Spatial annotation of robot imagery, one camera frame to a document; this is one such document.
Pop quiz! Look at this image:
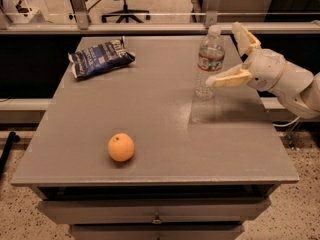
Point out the white cable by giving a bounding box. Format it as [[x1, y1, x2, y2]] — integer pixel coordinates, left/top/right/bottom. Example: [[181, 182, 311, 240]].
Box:
[[272, 115, 302, 128]]

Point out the clear plastic water bottle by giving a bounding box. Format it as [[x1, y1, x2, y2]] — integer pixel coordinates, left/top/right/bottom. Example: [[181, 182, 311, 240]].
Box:
[[195, 25, 225, 100]]

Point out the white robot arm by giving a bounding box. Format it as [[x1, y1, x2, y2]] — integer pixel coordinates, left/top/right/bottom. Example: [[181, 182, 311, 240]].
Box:
[[206, 22, 320, 119]]

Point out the blue chip bag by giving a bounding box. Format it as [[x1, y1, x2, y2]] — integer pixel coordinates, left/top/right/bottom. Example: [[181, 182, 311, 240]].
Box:
[[68, 39, 135, 79]]

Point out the metal guard rail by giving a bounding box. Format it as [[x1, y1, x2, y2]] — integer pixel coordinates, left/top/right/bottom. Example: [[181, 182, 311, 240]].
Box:
[[1, 0, 320, 35]]

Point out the upper grey drawer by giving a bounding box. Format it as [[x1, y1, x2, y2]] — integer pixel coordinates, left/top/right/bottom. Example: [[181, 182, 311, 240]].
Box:
[[38, 198, 271, 225]]

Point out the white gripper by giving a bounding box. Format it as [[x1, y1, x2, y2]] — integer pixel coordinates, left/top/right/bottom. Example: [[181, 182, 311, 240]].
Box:
[[205, 22, 286, 91]]

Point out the grey drawer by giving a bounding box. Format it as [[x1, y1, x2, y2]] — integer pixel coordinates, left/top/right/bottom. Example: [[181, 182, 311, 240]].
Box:
[[38, 198, 271, 225], [70, 223, 243, 240]]

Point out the black pole on floor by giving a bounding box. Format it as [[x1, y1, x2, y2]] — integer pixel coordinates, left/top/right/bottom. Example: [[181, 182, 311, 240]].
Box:
[[0, 131, 20, 177]]

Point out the orange fruit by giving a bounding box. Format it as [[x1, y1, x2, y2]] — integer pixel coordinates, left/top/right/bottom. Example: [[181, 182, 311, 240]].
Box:
[[108, 133, 135, 162]]

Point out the lower grey drawer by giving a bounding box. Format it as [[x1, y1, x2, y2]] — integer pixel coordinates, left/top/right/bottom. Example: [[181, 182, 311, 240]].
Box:
[[70, 223, 243, 240]]

